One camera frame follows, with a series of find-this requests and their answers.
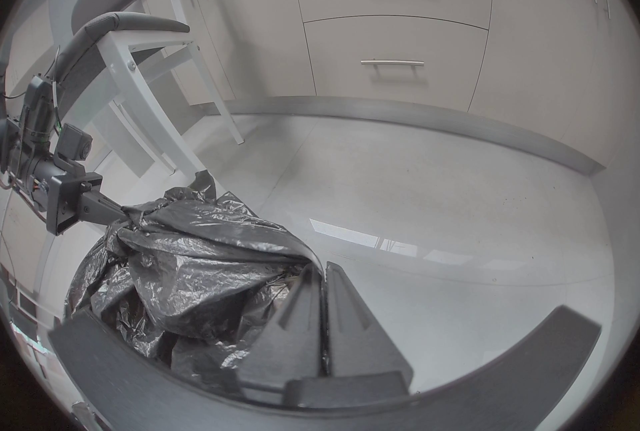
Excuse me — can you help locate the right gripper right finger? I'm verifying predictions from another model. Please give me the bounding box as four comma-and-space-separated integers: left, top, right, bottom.
324, 261, 414, 381

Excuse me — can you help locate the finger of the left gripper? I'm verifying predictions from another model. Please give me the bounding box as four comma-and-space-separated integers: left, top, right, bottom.
81, 191, 132, 226

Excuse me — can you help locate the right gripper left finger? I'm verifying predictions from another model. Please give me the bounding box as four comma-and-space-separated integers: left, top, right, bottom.
239, 268, 322, 386

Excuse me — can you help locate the black plastic bag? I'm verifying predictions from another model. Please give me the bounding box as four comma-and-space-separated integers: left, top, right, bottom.
64, 170, 328, 392

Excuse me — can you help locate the grey padded white-legged chair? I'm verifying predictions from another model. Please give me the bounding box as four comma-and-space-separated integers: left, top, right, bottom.
47, 0, 246, 184

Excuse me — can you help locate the white cabinet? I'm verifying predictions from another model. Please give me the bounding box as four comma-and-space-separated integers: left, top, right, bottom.
115, 0, 623, 175

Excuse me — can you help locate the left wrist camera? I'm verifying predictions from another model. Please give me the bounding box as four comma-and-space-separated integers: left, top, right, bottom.
52, 123, 95, 174

